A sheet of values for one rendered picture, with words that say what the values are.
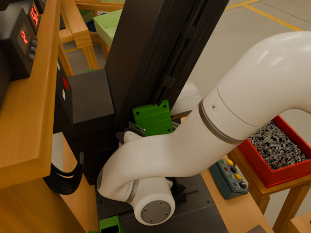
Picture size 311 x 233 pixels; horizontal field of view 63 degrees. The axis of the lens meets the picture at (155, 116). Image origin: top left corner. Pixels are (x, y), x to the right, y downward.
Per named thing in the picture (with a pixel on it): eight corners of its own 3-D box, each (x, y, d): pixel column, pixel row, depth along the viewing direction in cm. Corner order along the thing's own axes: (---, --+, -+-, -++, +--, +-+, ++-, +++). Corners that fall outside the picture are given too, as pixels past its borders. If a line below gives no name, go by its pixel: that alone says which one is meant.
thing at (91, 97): (122, 125, 127) (105, 67, 104) (133, 174, 105) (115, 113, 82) (85, 135, 125) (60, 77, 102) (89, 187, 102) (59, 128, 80)
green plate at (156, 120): (170, 142, 95) (161, 91, 86) (177, 155, 88) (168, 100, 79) (141, 150, 94) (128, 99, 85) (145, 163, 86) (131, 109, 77)
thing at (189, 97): (193, 88, 110) (193, 82, 108) (208, 111, 98) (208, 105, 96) (105, 111, 105) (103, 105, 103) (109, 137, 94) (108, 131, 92)
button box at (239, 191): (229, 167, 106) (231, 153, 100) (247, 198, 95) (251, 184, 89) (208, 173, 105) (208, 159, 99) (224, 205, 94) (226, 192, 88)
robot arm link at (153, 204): (118, 180, 61) (152, 188, 64) (124, 224, 49) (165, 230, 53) (131, 152, 58) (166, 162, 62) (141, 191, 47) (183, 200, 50)
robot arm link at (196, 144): (162, 115, 32) (90, 205, 52) (257, 147, 37) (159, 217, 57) (159, 70, 38) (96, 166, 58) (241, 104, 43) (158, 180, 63)
